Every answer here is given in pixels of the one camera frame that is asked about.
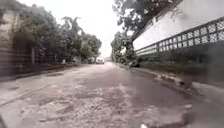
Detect white vehicle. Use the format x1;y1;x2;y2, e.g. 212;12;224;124
95;57;105;65

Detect row of trees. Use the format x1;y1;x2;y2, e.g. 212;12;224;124
13;3;103;65

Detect tree with dark foliage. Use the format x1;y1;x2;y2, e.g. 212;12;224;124
112;0;183;34

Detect green bushes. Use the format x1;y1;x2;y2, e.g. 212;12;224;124
110;31;141;69

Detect white building with lattice wall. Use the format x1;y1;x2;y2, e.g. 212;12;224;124
130;0;224;84

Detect dark fence with posts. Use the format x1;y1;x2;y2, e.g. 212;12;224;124
0;8;68;79

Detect grey worn asphalt road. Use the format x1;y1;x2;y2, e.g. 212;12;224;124
0;61;224;128

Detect grey kerb strip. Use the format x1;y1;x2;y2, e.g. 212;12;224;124
114;62;224;101

